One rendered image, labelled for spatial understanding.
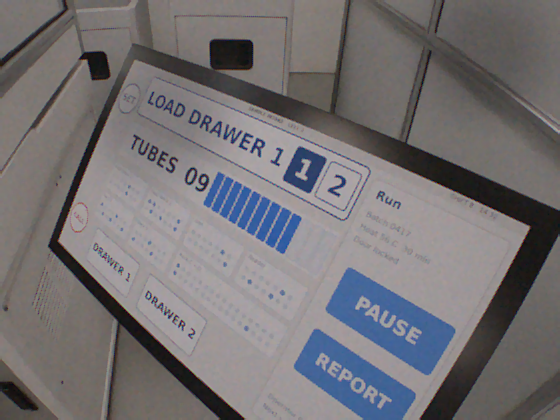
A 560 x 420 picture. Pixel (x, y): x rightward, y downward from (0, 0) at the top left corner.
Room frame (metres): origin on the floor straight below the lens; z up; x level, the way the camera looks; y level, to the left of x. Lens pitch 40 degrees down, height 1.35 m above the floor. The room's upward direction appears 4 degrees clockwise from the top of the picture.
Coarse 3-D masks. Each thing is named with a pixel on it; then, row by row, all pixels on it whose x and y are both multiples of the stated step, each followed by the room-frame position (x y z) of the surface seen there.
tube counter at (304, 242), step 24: (192, 168) 0.33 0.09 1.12; (216, 168) 0.32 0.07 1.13; (192, 192) 0.31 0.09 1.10; (216, 192) 0.30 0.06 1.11; (240, 192) 0.29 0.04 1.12; (264, 192) 0.29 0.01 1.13; (240, 216) 0.28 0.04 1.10; (264, 216) 0.27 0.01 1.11; (288, 216) 0.26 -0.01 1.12; (264, 240) 0.25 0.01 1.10; (288, 240) 0.25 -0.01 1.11; (312, 240) 0.24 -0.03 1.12; (336, 240) 0.23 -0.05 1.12; (312, 264) 0.22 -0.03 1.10
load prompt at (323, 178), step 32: (160, 96) 0.42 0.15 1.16; (192, 96) 0.40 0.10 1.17; (192, 128) 0.37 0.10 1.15; (224, 128) 0.35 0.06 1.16; (256, 128) 0.34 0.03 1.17; (256, 160) 0.31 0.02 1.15; (288, 160) 0.30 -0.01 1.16; (320, 160) 0.29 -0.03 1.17; (352, 160) 0.28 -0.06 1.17; (288, 192) 0.28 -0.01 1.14; (320, 192) 0.27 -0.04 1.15; (352, 192) 0.26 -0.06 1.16
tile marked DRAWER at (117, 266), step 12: (96, 228) 0.33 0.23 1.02; (96, 240) 0.32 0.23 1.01; (108, 240) 0.31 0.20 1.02; (96, 252) 0.31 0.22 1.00; (108, 252) 0.30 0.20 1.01; (120, 252) 0.29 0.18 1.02; (96, 264) 0.30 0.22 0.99; (108, 264) 0.29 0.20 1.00; (120, 264) 0.28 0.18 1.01; (132, 264) 0.28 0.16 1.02; (108, 276) 0.28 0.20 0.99; (120, 276) 0.27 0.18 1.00; (132, 276) 0.27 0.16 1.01; (120, 288) 0.26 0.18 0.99
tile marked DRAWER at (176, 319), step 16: (144, 288) 0.25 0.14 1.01; (160, 288) 0.25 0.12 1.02; (144, 304) 0.24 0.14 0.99; (160, 304) 0.24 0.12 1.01; (176, 304) 0.23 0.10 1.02; (160, 320) 0.22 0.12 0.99; (176, 320) 0.22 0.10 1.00; (192, 320) 0.21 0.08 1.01; (176, 336) 0.21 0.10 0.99; (192, 336) 0.20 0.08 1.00; (192, 352) 0.19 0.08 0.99
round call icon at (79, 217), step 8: (80, 200) 0.37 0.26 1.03; (72, 208) 0.37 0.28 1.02; (80, 208) 0.36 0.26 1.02; (88, 208) 0.35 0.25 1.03; (72, 216) 0.36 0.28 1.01; (80, 216) 0.35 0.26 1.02; (88, 216) 0.35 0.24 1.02; (72, 224) 0.35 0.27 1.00; (80, 224) 0.34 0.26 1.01; (80, 232) 0.33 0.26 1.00
